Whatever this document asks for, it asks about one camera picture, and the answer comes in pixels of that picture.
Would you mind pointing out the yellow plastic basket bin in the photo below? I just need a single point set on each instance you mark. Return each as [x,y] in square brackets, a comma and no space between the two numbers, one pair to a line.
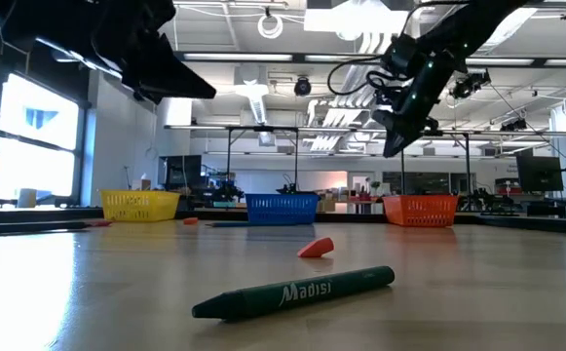
[139,207]

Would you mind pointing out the black background robot arms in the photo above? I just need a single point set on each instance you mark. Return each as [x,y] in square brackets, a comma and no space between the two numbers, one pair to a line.
[219,192]
[290,188]

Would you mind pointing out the red pencil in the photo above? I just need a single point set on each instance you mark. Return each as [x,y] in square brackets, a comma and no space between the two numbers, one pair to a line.
[101,223]

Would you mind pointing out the black ceiling spotlight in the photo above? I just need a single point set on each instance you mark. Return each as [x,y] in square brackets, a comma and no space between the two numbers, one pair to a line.
[303,87]

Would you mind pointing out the large bright window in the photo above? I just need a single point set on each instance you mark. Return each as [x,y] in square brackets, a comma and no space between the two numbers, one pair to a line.
[39,166]

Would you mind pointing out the black aluminium table frame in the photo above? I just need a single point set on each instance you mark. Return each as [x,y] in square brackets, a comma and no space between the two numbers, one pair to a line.
[214,214]

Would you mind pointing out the black office desk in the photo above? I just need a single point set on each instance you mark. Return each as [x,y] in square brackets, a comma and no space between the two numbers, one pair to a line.
[545,209]

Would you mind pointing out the red storage box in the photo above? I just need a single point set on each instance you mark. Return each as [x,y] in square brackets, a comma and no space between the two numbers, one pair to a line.
[509,189]

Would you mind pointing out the black track lights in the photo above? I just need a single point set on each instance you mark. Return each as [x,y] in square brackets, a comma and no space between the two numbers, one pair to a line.
[514,126]

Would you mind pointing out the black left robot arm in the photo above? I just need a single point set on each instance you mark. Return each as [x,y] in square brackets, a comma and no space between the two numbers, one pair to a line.
[19,22]

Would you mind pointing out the small cardboard box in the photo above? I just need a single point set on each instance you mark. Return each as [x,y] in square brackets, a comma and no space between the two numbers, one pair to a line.
[141,185]

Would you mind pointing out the silver ventilation duct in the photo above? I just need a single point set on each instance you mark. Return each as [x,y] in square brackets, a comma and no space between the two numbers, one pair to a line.
[511,29]

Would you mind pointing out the green Madisi crayon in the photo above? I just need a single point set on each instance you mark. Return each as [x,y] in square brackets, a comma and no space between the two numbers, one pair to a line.
[292,294]

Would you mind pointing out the cluttered background workbench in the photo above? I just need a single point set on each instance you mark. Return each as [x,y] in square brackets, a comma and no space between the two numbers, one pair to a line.
[350,200]

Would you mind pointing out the black computer monitor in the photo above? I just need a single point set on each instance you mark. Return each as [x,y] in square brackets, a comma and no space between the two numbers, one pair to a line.
[538,173]
[180,170]

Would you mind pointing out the small salmon eraser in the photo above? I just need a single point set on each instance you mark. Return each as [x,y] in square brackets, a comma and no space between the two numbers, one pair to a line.
[190,221]
[315,248]

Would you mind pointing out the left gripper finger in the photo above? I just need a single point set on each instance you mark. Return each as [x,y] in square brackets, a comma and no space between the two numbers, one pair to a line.
[165,61]
[165,87]

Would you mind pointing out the dark glass partition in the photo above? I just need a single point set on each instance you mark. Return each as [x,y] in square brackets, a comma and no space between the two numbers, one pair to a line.
[433,183]

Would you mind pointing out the white ceiling diffuser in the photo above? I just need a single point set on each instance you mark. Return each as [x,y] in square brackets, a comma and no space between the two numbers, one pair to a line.
[336,122]

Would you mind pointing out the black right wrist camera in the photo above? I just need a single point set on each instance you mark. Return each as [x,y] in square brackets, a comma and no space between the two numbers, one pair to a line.
[404,53]

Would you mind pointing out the orange plastic basket bin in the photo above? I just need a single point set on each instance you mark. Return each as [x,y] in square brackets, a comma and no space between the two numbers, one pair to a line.
[420,211]

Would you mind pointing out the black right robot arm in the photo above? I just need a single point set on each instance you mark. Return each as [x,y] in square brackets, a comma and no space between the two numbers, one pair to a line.
[477,24]

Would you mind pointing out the blue plastic basket bin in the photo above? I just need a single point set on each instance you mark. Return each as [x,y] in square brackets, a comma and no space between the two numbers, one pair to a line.
[282,209]

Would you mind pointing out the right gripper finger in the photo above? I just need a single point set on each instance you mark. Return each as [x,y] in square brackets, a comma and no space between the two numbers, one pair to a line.
[390,139]
[405,139]

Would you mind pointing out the black station frame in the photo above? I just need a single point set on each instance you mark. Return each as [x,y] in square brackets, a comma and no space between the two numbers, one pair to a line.
[263,129]
[458,132]

